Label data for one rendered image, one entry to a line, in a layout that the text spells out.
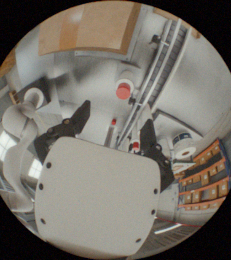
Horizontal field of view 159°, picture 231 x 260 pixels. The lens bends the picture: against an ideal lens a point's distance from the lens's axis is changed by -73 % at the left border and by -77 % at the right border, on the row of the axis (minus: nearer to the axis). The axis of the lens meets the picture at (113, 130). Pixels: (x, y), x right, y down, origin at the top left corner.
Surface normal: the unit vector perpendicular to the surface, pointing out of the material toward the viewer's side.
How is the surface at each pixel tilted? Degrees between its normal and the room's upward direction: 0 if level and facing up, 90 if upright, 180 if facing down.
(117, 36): 0
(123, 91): 3
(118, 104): 0
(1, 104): 90
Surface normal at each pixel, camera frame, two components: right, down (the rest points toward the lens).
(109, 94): -0.18, 0.75
